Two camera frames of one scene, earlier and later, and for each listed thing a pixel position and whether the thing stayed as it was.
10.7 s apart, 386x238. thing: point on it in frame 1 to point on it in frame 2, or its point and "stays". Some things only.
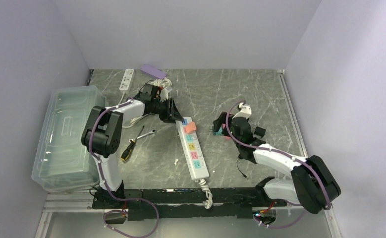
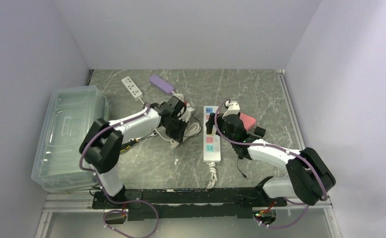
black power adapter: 259,131 stays
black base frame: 186,204 stays
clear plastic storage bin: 62,162 stays
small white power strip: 127,80 to 132,87
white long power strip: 192,150 to 211,143
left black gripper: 173,110 to 179,135
